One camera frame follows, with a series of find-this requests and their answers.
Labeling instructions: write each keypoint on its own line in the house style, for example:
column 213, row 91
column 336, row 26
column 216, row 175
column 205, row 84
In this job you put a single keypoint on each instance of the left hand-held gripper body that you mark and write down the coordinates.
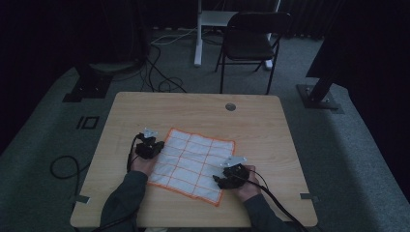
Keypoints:
column 146, row 148

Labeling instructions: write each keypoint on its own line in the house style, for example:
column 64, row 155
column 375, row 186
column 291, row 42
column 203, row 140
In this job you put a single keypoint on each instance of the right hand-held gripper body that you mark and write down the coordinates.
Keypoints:
column 237, row 175

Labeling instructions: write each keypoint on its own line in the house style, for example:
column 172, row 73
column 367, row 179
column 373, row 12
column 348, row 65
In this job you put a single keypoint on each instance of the white cloth with orange grid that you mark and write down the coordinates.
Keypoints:
column 190, row 164

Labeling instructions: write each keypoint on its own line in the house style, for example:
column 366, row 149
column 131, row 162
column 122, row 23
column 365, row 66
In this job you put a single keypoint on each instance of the person's left hand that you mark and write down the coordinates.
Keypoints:
column 141, row 166

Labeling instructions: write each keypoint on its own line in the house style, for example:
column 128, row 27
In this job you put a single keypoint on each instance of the person's right hand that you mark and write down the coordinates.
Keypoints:
column 249, row 190

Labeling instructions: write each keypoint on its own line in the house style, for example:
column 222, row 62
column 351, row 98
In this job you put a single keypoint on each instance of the grey round table grommet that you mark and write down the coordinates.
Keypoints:
column 230, row 107

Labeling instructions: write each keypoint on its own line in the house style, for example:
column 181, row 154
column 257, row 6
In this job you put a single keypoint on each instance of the grey tape strip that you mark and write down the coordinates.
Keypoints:
column 82, row 199
column 308, row 196

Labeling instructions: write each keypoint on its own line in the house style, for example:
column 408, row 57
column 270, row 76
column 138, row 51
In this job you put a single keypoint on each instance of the slanted black stand with base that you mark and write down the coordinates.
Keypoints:
column 317, row 96

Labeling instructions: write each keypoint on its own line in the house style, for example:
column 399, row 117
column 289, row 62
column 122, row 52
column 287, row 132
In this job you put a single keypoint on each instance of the black folding chair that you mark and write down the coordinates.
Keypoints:
column 248, row 45

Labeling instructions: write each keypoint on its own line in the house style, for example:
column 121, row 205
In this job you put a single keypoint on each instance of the black stand with base plate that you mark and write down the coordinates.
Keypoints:
column 88, row 87

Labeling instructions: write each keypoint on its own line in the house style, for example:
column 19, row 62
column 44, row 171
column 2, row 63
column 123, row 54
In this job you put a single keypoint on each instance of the white desk frame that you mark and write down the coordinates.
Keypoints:
column 199, row 38

